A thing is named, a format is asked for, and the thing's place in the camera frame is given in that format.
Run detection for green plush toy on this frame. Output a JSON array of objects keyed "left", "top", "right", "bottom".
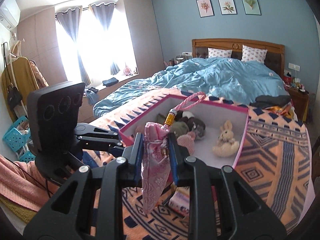
[{"left": 156, "top": 114, "right": 189, "bottom": 138}]

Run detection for brown and white plush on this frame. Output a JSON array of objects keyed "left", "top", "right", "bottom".
[{"left": 175, "top": 111, "right": 206, "bottom": 140}]

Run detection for pink drawstring pouch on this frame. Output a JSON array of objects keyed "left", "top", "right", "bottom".
[{"left": 141, "top": 92, "right": 206, "bottom": 215}]

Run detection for floral pink tissue pack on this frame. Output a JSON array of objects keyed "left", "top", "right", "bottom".
[{"left": 168, "top": 187, "right": 190, "bottom": 217}]

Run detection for pink knitted teddy bear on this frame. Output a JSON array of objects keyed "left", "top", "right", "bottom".
[{"left": 135, "top": 122, "right": 196, "bottom": 158}]

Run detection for pink sweater left forearm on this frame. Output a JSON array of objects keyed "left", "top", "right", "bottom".
[{"left": 1, "top": 156, "right": 59, "bottom": 212}]

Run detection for pink cardboard box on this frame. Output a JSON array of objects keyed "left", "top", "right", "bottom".
[{"left": 119, "top": 95, "right": 249, "bottom": 168}]

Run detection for teal plastic basket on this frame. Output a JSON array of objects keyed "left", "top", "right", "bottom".
[{"left": 2, "top": 116, "right": 35, "bottom": 163}]

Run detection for mustard hanging coat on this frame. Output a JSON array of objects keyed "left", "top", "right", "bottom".
[{"left": 1, "top": 57, "right": 49, "bottom": 122}]

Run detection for blue floral duvet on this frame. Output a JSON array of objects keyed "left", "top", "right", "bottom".
[{"left": 93, "top": 57, "right": 287, "bottom": 118}]

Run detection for dark folded clothes on bed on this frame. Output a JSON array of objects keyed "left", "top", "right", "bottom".
[{"left": 249, "top": 95, "right": 291, "bottom": 109}]

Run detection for left patterned pillow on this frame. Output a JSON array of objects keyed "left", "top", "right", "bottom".
[{"left": 208, "top": 48, "right": 233, "bottom": 58}]

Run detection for patterned pillow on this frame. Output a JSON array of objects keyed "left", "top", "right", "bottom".
[
  {"left": 241, "top": 44, "right": 268, "bottom": 64},
  {"left": 208, "top": 48, "right": 233, "bottom": 58}
]

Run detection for right patterned pillow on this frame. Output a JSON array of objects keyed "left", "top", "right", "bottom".
[{"left": 241, "top": 44, "right": 268, "bottom": 64}]

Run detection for grey window curtains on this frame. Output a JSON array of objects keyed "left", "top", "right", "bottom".
[{"left": 55, "top": 2, "right": 120, "bottom": 86}]

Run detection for wooden headboard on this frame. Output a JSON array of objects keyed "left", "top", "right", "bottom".
[{"left": 191, "top": 38, "right": 285, "bottom": 77}]

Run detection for wooden nightstand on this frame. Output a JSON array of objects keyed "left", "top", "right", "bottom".
[{"left": 283, "top": 75, "right": 309, "bottom": 122}]

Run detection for left framed flower picture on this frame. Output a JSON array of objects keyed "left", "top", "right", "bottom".
[{"left": 196, "top": 0, "right": 214, "bottom": 18}]

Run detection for framed flower picture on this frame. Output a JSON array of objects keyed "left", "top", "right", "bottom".
[
  {"left": 218, "top": 0, "right": 237, "bottom": 15},
  {"left": 196, "top": 0, "right": 214, "bottom": 18}
]

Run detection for middle framed flower picture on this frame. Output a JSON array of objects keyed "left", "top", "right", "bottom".
[{"left": 218, "top": 0, "right": 237, "bottom": 15}]

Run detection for right framed leaf picture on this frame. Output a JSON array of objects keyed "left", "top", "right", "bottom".
[{"left": 242, "top": 0, "right": 261, "bottom": 16}]

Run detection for wall air conditioner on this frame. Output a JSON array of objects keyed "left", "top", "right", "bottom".
[{"left": 0, "top": 0, "right": 21, "bottom": 31}]

